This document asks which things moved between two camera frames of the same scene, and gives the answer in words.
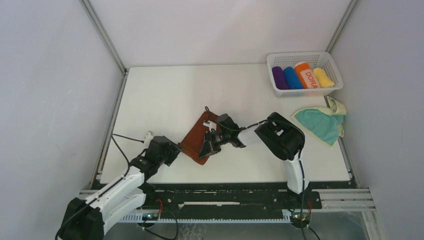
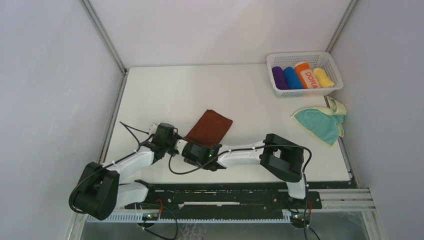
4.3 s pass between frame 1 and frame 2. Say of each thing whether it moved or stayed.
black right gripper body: moved
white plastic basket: stayed
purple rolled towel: stayed
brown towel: stayed
